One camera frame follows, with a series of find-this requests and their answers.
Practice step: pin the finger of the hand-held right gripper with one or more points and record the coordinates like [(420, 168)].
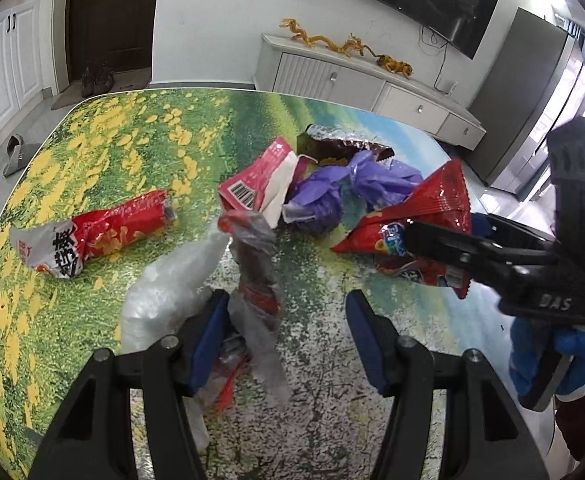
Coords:
[(478, 224), (452, 252)]

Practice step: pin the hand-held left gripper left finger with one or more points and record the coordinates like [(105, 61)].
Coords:
[(207, 340)]

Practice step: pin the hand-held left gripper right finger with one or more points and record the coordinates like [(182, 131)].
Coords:
[(367, 340)]

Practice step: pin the red chip bag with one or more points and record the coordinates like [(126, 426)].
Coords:
[(422, 200)]

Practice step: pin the clear plastic bag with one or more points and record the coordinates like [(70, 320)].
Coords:
[(172, 285)]

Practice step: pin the clear red wrapper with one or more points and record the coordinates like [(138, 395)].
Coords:
[(257, 270)]

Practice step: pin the purple plastic bag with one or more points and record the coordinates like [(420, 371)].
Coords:
[(322, 195)]

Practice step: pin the red and white snack wrapper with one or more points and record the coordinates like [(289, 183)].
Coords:
[(112, 230)]

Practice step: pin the dark brown foil wrapper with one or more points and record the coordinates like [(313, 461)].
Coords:
[(330, 149)]

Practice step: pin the red paper carton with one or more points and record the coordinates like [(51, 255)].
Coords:
[(262, 170)]

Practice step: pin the person's right forearm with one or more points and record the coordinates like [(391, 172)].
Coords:
[(584, 420)]

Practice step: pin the person's right hand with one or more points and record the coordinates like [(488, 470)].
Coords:
[(579, 350)]

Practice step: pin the grey refrigerator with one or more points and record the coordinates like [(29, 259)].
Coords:
[(522, 85)]

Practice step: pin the small golden dragon figurine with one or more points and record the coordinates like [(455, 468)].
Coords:
[(395, 66)]

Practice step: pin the landscape print table cover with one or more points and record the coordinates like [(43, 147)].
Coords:
[(122, 150)]

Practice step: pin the white television cabinet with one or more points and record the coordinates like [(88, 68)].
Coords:
[(322, 72)]

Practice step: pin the long golden dragon figurine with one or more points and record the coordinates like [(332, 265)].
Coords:
[(353, 45)]

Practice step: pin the grey slipper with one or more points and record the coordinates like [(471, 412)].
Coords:
[(15, 146), (20, 160)]

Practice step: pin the dark brown door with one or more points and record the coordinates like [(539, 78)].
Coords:
[(117, 20)]

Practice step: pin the white shoe cabinet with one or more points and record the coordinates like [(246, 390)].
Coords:
[(2, 60)]

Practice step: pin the white wall socket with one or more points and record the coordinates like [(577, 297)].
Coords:
[(452, 87)]

